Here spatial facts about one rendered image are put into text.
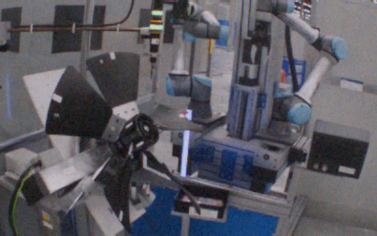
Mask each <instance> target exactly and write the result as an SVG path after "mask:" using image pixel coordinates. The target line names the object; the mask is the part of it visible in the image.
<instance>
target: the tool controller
mask: <svg viewBox="0 0 377 236"><path fill-rule="evenodd" d="M369 145H370V132H369V131H368V130H366V129H363V128H356V127H353V126H349V125H340V124H337V123H333V122H329V121H322V120H319V119H316V123H315V126H314V129H313V132H312V144H311V148H310V153H309V157H308V161H307V169H309V170H318V171H322V172H325V173H331V174H336V175H339V176H340V175H341V176H344V177H349V178H354V179H359V177H360V173H361V171H362V167H363V165H364V162H365V158H366V154H367V152H368V148H369Z"/></svg>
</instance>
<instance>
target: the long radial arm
mask: <svg viewBox="0 0 377 236"><path fill-rule="evenodd" d="M103 163H105V162H104V161H103V160H102V158H101V156H99V153H98V151H97V150H96V148H95V147H94V148H93V149H89V150H87V151H85V152H83V153H81V154H78V155H76V156H72V157H69V158H68V159H67V160H64V161H62V162H60V163H57V164H55V165H54V166H50V167H49V168H45V169H44V170H41V171H39V173H40V175H41V177H42V179H43V181H44V182H45V184H46V187H47V188H48V189H49V190H50V194H49V195H48V196H47V197H46V198H48V197H51V196H52V195H55V194H56V193H59V191H62V190H64V189H65V188H68V187H69V186H71V185H72V184H74V183H75V182H76V181H79V180H80V178H83V176H84V175H86V174H87V176H89V175H90V176H91V175H92V174H94V173H95V172H97V170H98V169H99V168H100V167H101V165H102V164H103ZM44 199H45V198H44ZM42 200H43V199H42ZM42 200H41V201H42Z"/></svg>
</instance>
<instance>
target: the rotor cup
mask: <svg viewBox="0 0 377 236"><path fill-rule="evenodd" d="M131 123H133V124H132V125H130V124H131ZM126 125H130V126H128V127H125V126H126ZM144 126H146V127H148V128H149V130H148V131H146V130H145V128H144ZM130 140H131V141H132V142H133V153H132V156H133V157H134V158H133V160H132V163H133V162H135V161H136V160H138V158H139V156H140V154H141V153H143V152H144V151H146V150H148V148H150V147H151V146H153V145H154V144H156V143H157V142H158V141H159V140H160V139H159V128H158V127H157V125H156V123H155V121H154V120H153V119H152V118H151V117H150V116H149V115H147V114H146V113H144V112H138V113H136V114H134V116H132V117H131V118H130V119H128V120H127V121H125V123H124V126H123V128H122V130H121V132H120V134H119V136H118V139H117V140H116V141H115V142H112V141H109V140H108V142H109V146H110V148H111V150H112V151H113V153H114V154H115V155H116V156H117V157H118V158H120V159H121V160H122V161H125V160H126V159H124V156H125V155H128V148H129V143H130ZM140 142H143V143H142V144H140V145H139V146H136V145H137V144H139V143H140Z"/></svg>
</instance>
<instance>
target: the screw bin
mask: <svg viewBox="0 0 377 236"><path fill-rule="evenodd" d="M181 185H182V186H183V187H184V189H186V190H187V191H188V192H189V193H190V194H191V195H192V196H197V197H203V198H207V199H221V200H223V201H224V203H223V205H222V206H218V205H209V204H204V203H198V205H199V206H200V209H201V215H202V216H206V217H210V218H220V219H224V215H225V208H226V203H227V198H228V193H229V190H223V189H218V188H213V187H209V188H207V187H203V186H197V185H192V184H183V183H181ZM183 195H185V193H184V192H183V190H182V189H181V188H180V189H179V191H178V193H177V195H176V196H175V198H174V200H173V201H174V207H173V212H178V213H184V214H192V215H198V214H197V212H196V210H195V208H194V205H193V203H192V202H191V201H183V200H182V196H183Z"/></svg>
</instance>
